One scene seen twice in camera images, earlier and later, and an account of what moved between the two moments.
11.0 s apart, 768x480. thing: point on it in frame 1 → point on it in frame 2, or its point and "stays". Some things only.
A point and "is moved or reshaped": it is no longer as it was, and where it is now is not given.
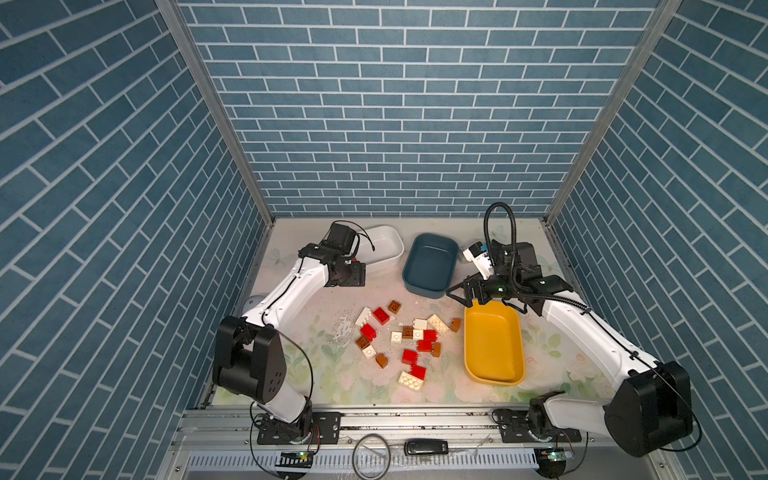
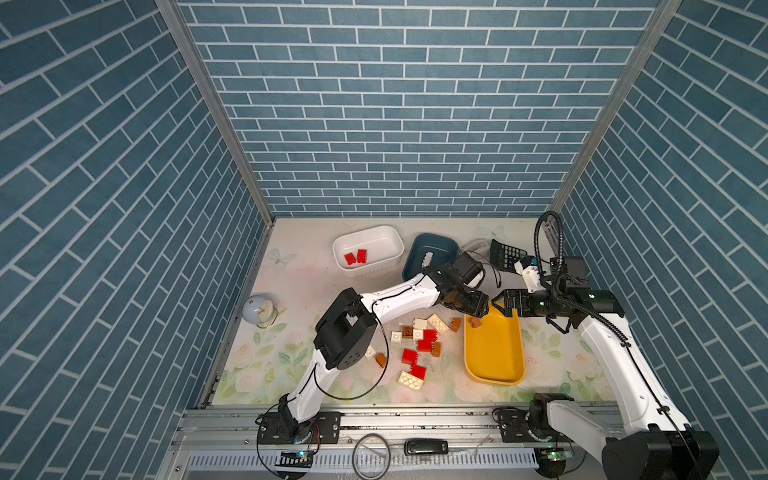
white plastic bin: (382, 249) stays
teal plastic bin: (430, 265) stays
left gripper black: (358, 272) → (476, 304)
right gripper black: (467, 286) → (509, 300)
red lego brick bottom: (418, 371) stays
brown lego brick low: (381, 360) stays
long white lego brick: (363, 317) is moved or reshaped
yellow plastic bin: (494, 344) stays
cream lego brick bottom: (407, 379) stays
